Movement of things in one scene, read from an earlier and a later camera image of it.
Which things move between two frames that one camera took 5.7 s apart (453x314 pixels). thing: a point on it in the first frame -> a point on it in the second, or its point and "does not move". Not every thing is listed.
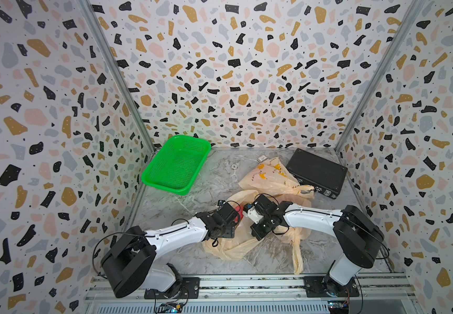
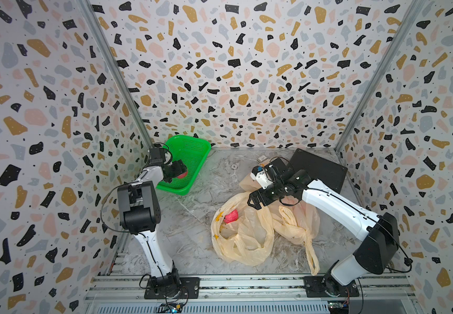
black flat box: (326, 176) does not move
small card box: (262, 158) does not move
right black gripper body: (262, 227) -> (274, 191)
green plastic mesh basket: (177, 165) does not move
